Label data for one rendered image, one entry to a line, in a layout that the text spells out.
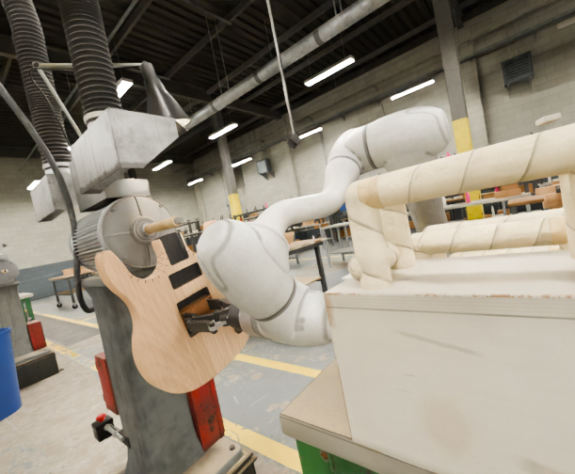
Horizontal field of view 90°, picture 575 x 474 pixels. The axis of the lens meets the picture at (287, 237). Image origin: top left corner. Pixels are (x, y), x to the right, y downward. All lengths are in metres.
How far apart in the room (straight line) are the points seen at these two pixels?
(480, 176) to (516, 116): 11.34
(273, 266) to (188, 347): 0.43
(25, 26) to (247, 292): 1.51
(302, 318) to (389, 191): 0.30
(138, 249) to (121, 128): 0.42
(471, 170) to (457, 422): 0.21
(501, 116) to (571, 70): 1.74
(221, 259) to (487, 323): 0.32
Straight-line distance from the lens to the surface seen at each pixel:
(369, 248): 0.29
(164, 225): 0.95
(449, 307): 0.28
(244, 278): 0.44
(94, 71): 1.08
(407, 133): 0.84
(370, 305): 0.30
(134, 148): 0.83
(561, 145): 0.26
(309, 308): 0.51
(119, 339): 1.25
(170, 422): 1.42
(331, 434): 0.42
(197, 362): 0.85
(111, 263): 0.73
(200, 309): 0.83
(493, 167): 0.26
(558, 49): 11.96
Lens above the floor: 1.19
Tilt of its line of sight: 3 degrees down
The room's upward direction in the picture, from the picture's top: 11 degrees counter-clockwise
